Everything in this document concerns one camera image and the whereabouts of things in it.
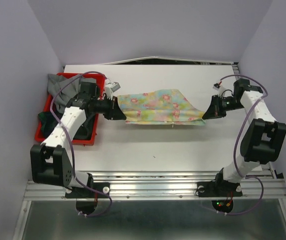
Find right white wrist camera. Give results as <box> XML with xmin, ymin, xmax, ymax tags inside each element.
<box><xmin>213</xmin><ymin>82</ymin><xmax>227</xmax><ymax>96</ymax></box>

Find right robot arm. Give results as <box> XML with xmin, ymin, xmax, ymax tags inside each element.
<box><xmin>202</xmin><ymin>76</ymin><xmax>286</xmax><ymax>195</ymax></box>

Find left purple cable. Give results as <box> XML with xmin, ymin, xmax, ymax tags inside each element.
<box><xmin>50</xmin><ymin>71</ymin><xmax>113</xmax><ymax>218</ymax></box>

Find floral pastel skirt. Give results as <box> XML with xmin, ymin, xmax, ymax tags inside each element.
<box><xmin>117</xmin><ymin>89</ymin><xmax>205</xmax><ymax>126</ymax></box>

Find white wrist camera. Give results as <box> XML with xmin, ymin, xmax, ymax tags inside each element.
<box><xmin>104</xmin><ymin>81</ymin><xmax>121</xmax><ymax>94</ymax></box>
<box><xmin>213</xmin><ymin>82</ymin><xmax>227</xmax><ymax>96</ymax></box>

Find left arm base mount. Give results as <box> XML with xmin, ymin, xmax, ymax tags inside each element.
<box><xmin>62</xmin><ymin>181</ymin><xmax>111</xmax><ymax>201</ymax></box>

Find red plastic bin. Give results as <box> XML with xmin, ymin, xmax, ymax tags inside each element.
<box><xmin>34</xmin><ymin>72</ymin><xmax>105</xmax><ymax>146</ymax></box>

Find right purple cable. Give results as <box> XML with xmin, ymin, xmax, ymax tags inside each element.
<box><xmin>216</xmin><ymin>74</ymin><xmax>270</xmax><ymax>217</ymax></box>

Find dark green skirt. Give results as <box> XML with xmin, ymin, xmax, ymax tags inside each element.
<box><xmin>38</xmin><ymin>111</ymin><xmax>57</xmax><ymax>138</ymax></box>

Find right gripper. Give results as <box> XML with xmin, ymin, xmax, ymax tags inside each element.
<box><xmin>203</xmin><ymin>94</ymin><xmax>245</xmax><ymax>120</ymax></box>

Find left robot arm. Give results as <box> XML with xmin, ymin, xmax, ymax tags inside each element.
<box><xmin>30</xmin><ymin>81</ymin><xmax>126</xmax><ymax>197</ymax></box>

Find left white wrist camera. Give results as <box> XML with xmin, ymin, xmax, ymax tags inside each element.
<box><xmin>104</xmin><ymin>81</ymin><xmax>121</xmax><ymax>94</ymax></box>

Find purple cable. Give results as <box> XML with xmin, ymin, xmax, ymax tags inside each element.
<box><xmin>216</xmin><ymin>74</ymin><xmax>270</xmax><ymax>217</ymax></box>
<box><xmin>50</xmin><ymin>71</ymin><xmax>113</xmax><ymax>218</ymax></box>

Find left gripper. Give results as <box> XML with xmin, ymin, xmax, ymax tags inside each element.
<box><xmin>91</xmin><ymin>95</ymin><xmax>126</xmax><ymax>121</ymax></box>

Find grey skirt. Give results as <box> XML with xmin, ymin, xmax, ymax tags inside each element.
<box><xmin>47</xmin><ymin>74</ymin><xmax>80</xmax><ymax>114</ymax></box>

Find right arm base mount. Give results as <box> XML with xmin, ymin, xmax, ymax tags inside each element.
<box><xmin>195</xmin><ymin>173</ymin><xmax>243</xmax><ymax>198</ymax></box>

